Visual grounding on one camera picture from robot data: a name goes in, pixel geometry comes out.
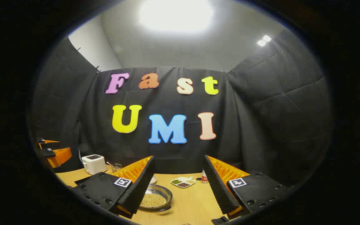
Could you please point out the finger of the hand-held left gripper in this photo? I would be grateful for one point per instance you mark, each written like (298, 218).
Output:
(48, 144)
(59, 156)

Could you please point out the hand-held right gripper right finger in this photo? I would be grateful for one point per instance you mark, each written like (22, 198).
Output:
(217, 187)

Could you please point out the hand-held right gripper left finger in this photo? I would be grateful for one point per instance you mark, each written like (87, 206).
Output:
(142, 184)

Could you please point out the pile of soybeans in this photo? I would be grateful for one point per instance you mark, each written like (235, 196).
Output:
(153, 200)

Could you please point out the stainless steel pot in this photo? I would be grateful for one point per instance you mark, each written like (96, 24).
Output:
(164, 191)

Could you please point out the white round plate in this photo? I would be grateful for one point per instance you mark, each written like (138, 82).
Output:
(153, 180)

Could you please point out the clear red label bottle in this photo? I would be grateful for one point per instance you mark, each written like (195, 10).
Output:
(204, 178)

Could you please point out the white toaster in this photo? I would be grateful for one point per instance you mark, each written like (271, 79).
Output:
(93, 164)

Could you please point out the white divided bean dish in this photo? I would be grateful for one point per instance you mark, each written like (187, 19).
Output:
(183, 182)

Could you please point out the pink striped straw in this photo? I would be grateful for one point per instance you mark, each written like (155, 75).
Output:
(109, 163)

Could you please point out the small ceiling light panel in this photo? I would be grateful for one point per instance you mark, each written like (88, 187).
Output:
(263, 40)

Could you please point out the large ceiling light panel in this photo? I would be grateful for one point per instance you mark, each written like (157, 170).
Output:
(177, 14)

